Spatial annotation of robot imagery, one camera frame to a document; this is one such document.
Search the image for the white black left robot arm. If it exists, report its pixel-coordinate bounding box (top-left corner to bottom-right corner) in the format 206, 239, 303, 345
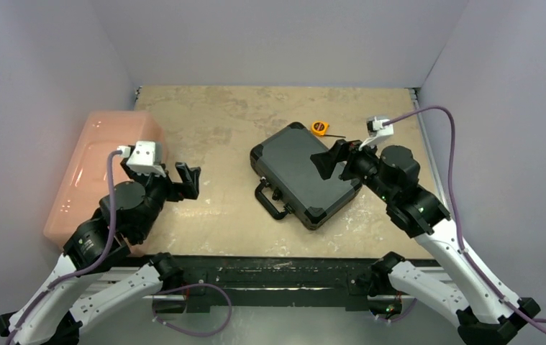
0, 158, 201, 344

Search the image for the black poker set case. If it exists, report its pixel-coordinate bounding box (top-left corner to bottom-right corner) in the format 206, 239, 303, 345
250, 121, 362, 230

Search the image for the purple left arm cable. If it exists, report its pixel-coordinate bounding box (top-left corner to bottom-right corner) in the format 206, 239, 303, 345
3, 149, 234, 345

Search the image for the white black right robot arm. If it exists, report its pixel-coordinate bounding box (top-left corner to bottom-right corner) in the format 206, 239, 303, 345
311, 139, 541, 344

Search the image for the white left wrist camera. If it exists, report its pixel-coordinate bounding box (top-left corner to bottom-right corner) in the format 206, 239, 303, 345
117, 141, 165, 178

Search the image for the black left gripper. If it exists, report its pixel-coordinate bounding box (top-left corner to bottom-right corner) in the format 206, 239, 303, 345
124, 157, 200, 239

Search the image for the pink translucent plastic storage box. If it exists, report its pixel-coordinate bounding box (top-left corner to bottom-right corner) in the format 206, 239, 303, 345
43, 111, 168, 249

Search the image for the yellow tape measure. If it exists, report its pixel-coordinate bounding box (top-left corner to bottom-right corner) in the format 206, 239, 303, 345
310, 121, 345, 139

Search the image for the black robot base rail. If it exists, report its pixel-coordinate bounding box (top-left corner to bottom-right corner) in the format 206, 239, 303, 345
86, 254, 445, 316

